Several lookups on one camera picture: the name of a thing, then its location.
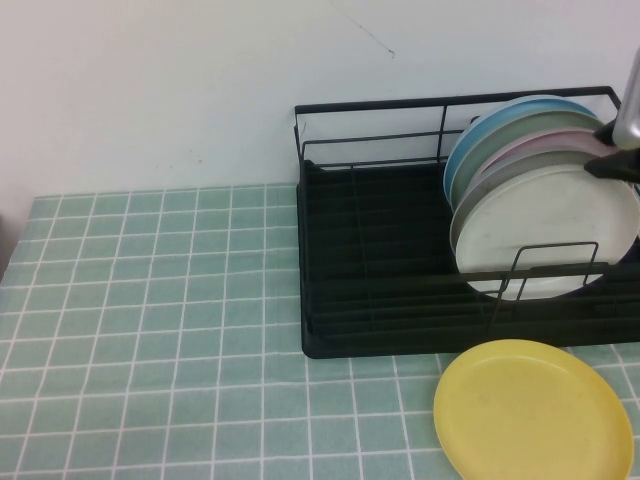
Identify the yellow plate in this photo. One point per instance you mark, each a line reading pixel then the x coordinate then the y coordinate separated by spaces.
pixel 525 415

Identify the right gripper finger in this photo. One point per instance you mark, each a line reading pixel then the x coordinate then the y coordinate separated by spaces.
pixel 612 166
pixel 606 134

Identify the green plate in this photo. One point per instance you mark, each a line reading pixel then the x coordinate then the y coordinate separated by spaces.
pixel 545 122

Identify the pink plate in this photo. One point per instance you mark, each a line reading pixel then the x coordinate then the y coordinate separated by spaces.
pixel 550 142

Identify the grey plate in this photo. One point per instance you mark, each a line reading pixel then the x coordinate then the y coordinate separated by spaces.
pixel 530 163

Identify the green tile-pattern tablecloth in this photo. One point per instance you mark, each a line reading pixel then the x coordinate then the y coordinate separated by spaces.
pixel 150 300

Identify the white plate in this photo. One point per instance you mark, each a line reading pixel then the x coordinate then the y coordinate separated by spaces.
pixel 540 230

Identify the blue plate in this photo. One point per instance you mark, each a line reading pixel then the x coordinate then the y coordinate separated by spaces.
pixel 457 155

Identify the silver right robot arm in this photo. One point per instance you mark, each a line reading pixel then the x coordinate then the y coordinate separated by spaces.
pixel 629 105

